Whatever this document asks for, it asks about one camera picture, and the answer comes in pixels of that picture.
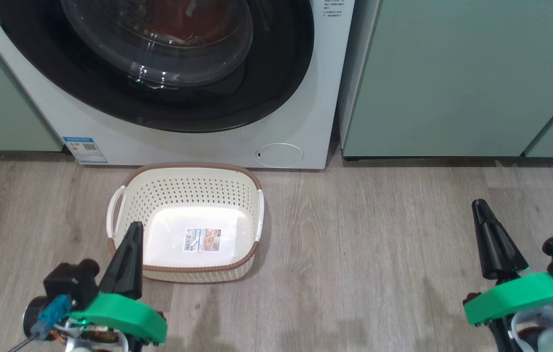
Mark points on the red garment white trim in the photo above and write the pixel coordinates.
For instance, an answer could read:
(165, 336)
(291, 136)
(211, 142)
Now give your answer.
(173, 19)

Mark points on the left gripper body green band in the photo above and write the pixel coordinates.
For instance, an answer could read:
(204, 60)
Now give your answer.
(120, 315)

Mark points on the basket product label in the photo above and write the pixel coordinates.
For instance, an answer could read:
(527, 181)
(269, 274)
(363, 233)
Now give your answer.
(202, 239)

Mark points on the cream perforated laundry basket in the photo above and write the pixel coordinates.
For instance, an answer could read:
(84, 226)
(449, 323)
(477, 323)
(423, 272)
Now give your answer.
(183, 195)

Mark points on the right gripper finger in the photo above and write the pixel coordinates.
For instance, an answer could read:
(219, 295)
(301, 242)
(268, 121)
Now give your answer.
(506, 249)
(487, 254)

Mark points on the black glass washing machine door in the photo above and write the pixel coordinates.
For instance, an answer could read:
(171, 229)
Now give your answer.
(281, 63)

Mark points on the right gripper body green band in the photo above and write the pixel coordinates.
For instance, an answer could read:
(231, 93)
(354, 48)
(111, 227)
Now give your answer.
(516, 296)

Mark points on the large pale green cabinet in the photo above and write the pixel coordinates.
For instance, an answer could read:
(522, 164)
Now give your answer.
(452, 73)

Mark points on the white washing machine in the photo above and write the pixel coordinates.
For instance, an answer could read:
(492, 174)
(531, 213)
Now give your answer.
(296, 132)

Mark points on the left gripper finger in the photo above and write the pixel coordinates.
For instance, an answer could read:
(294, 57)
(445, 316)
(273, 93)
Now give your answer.
(133, 274)
(115, 274)

